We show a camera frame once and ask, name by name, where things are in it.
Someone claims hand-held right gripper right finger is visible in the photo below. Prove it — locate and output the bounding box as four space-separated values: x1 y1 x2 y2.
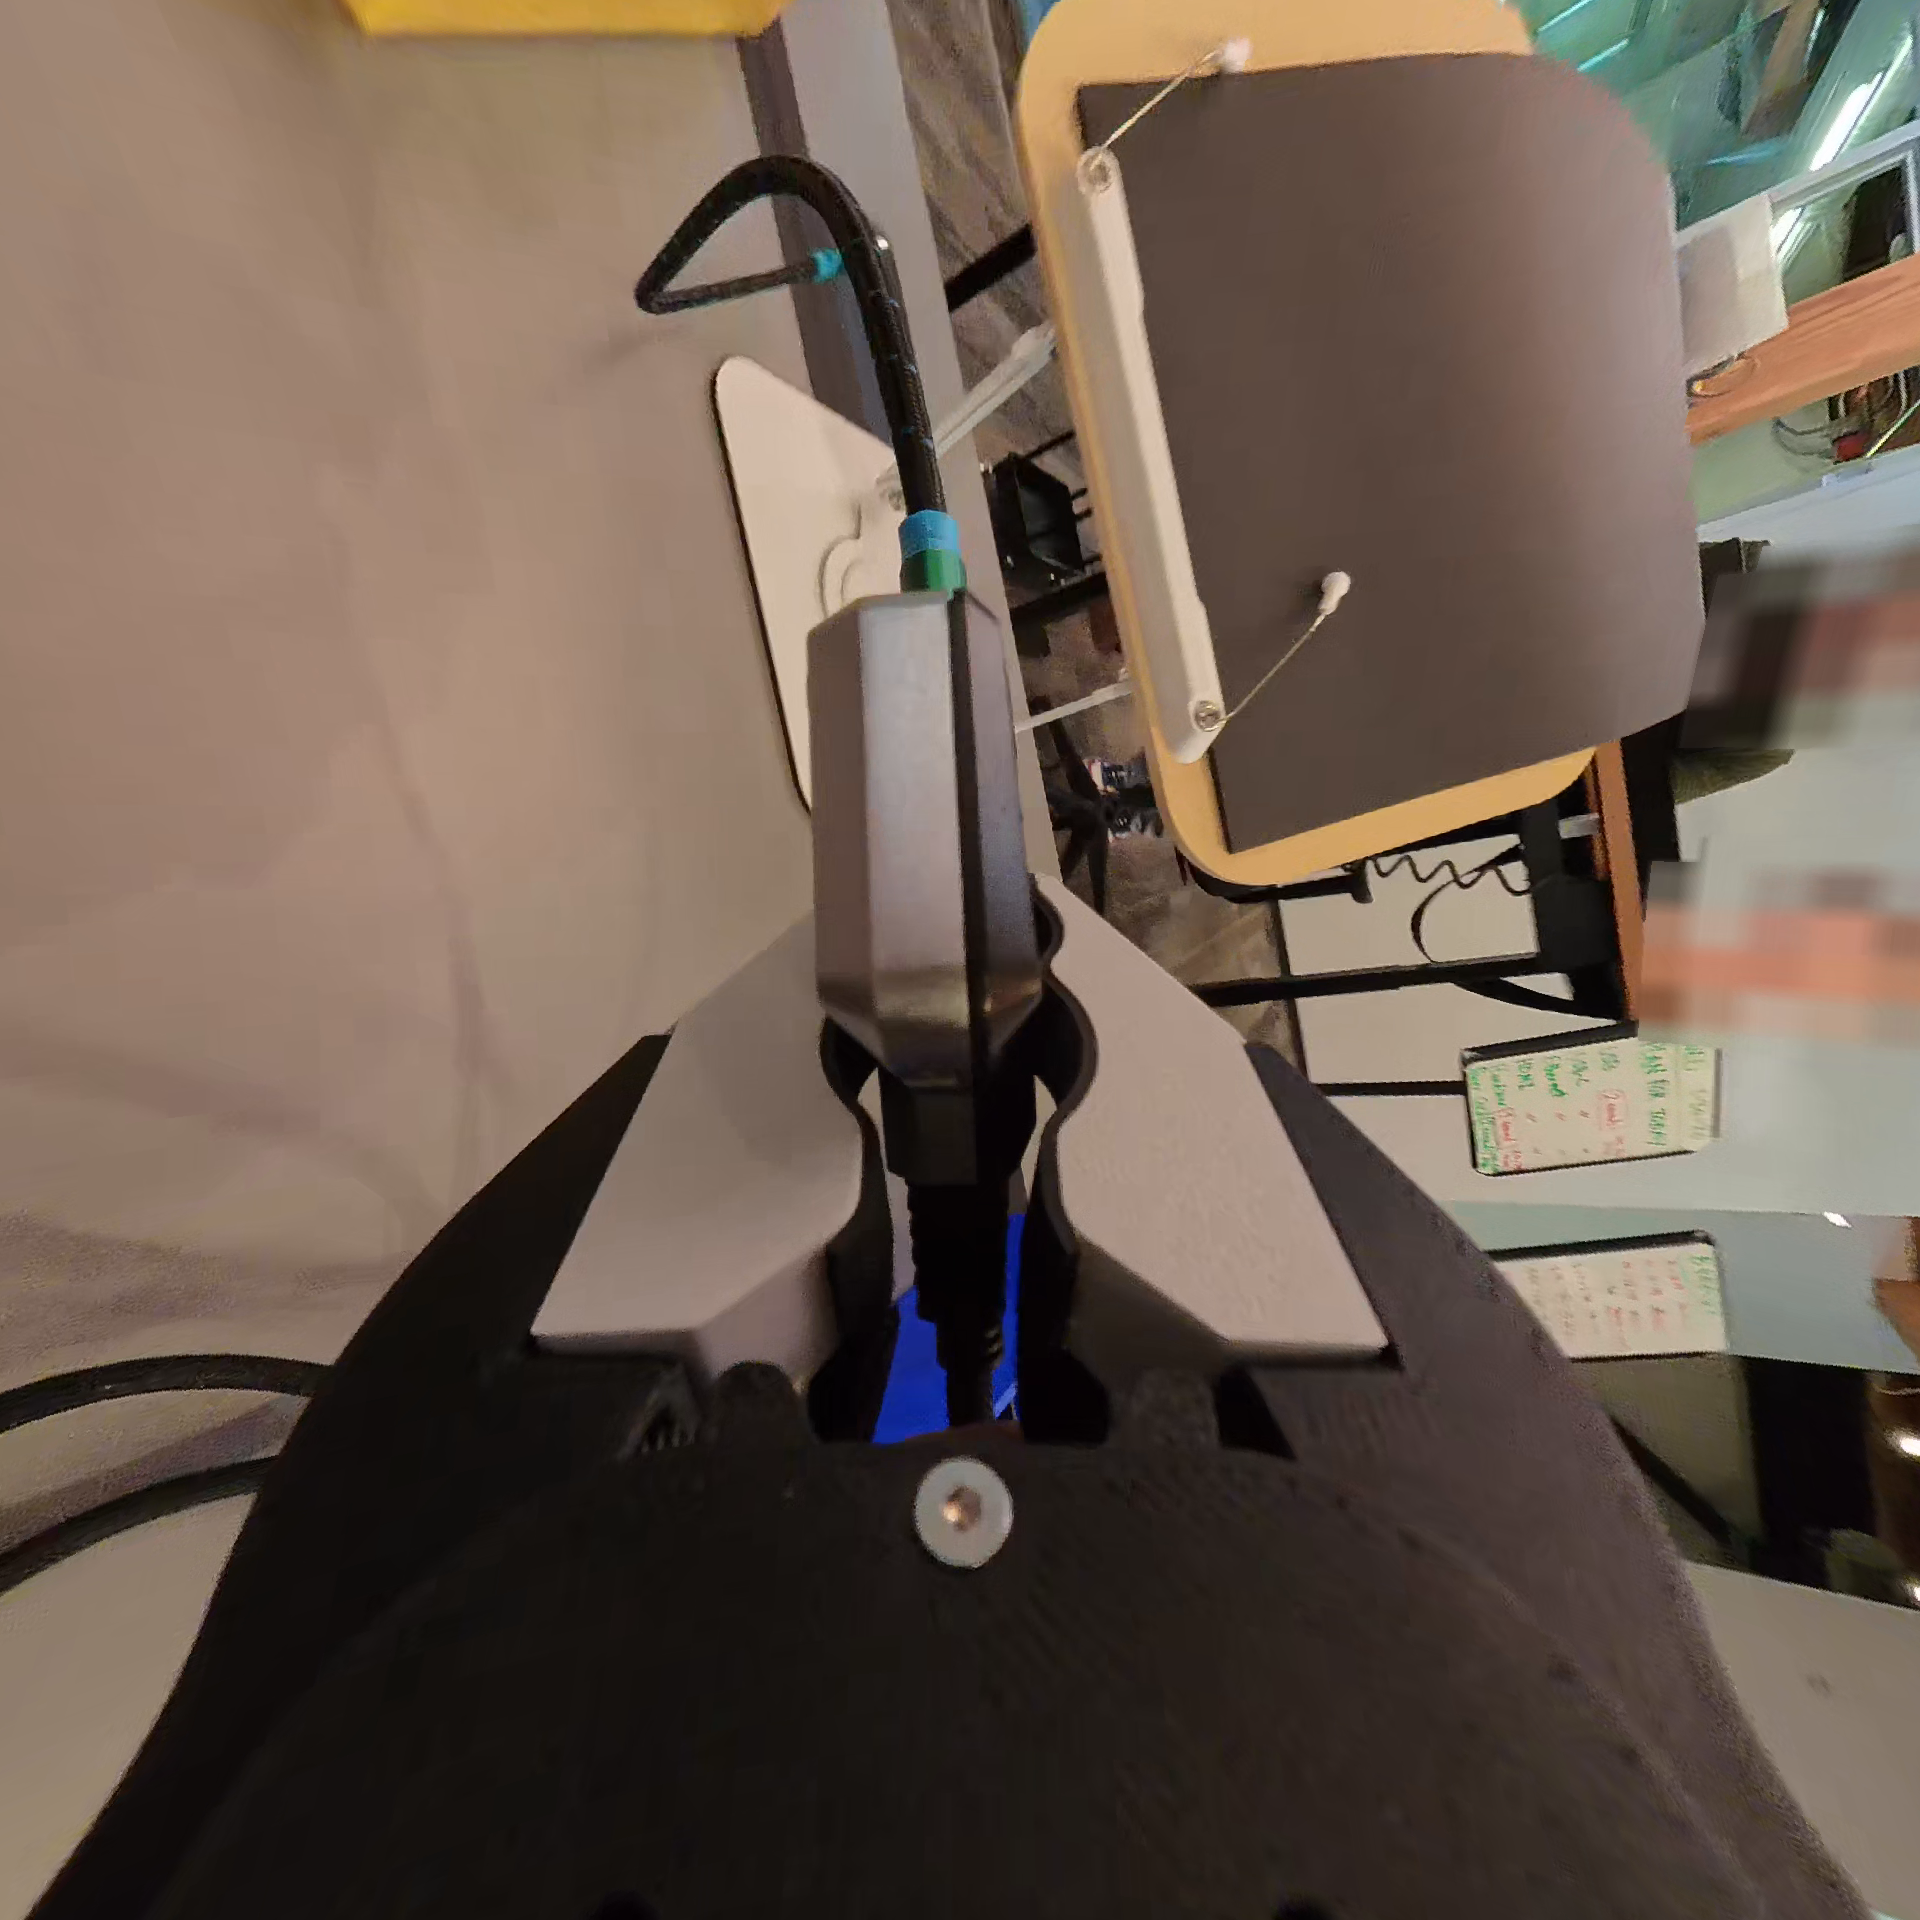
1002 898 1403 1397

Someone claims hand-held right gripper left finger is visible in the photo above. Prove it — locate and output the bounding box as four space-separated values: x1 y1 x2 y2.
527 914 904 1387

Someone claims black braided hdmi cable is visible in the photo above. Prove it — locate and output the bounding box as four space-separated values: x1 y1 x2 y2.
631 155 969 600

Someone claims whiteboard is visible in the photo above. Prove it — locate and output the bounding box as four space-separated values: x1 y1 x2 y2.
1491 1236 1736 1372
1459 1031 1729 1176

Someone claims white board holder bar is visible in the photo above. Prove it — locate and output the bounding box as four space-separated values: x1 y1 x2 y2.
1052 151 1238 768

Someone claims black board with wooden edge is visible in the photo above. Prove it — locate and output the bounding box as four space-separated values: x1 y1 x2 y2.
1013 0 1706 896

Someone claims wooden top desk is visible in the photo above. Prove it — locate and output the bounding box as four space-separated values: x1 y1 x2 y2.
1679 250 1920 453

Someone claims yellow plastic bin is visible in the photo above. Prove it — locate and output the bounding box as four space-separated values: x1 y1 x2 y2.
345 0 789 40

